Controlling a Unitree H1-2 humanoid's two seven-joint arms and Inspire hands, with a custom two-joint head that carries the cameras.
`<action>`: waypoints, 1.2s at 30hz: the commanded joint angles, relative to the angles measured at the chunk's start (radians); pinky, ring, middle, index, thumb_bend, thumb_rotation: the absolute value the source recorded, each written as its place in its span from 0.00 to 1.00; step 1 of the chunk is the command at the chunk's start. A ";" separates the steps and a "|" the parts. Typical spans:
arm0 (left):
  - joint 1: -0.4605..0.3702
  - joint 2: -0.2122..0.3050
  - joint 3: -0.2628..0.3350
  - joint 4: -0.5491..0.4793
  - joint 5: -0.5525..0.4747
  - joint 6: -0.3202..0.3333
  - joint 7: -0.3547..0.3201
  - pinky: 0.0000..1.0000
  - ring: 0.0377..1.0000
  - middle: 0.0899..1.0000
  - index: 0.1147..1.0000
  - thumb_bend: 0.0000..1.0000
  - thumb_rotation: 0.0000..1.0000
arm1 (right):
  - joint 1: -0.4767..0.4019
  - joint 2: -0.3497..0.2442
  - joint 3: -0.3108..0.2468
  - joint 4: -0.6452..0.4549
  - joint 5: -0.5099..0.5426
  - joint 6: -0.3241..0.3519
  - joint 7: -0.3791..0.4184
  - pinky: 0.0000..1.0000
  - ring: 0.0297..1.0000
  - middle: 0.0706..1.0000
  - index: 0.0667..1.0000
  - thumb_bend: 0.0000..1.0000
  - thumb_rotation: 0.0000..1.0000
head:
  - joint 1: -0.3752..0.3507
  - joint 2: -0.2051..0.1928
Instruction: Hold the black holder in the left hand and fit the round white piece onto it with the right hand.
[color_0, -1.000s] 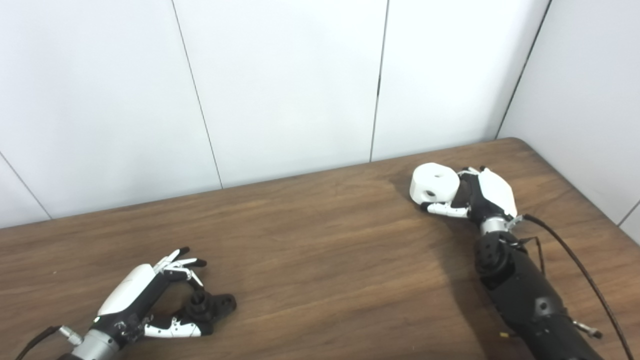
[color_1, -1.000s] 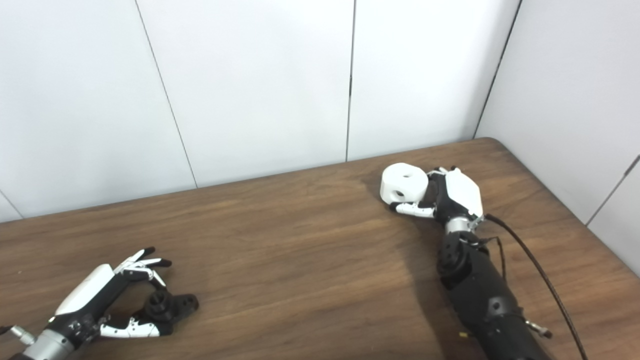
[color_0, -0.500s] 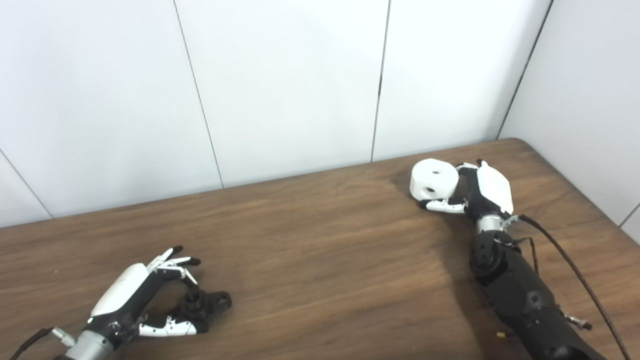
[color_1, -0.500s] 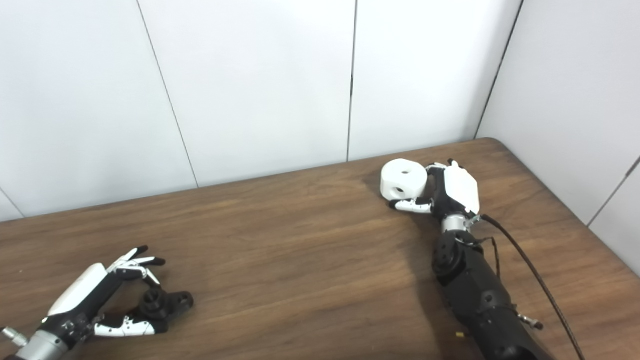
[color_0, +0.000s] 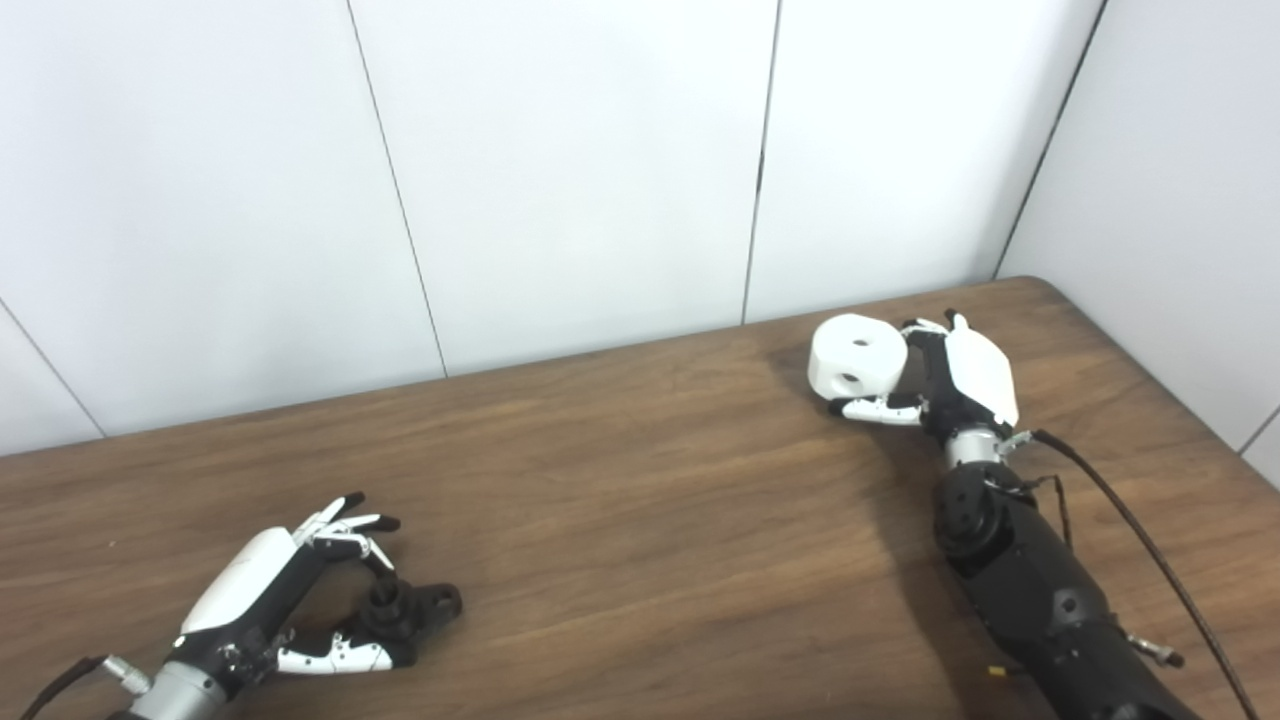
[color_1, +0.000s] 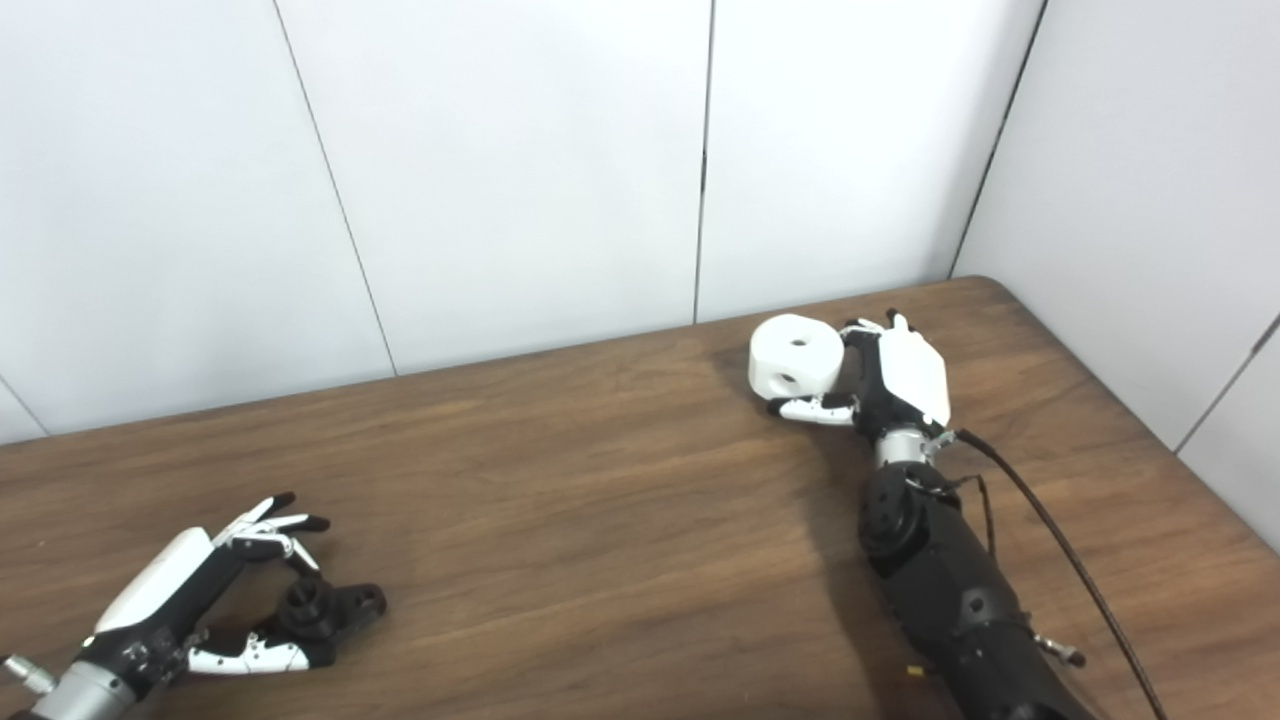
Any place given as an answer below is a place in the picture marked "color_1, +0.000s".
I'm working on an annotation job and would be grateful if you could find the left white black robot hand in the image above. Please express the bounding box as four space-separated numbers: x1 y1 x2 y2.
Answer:
75 491 336 701

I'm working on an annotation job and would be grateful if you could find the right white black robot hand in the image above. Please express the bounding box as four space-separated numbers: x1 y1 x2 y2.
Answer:
766 312 952 441

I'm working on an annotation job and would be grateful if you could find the round white plastic piece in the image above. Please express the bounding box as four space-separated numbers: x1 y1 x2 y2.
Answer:
748 314 846 401

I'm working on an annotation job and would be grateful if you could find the black plastic holder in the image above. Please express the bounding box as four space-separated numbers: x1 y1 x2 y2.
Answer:
278 578 388 646

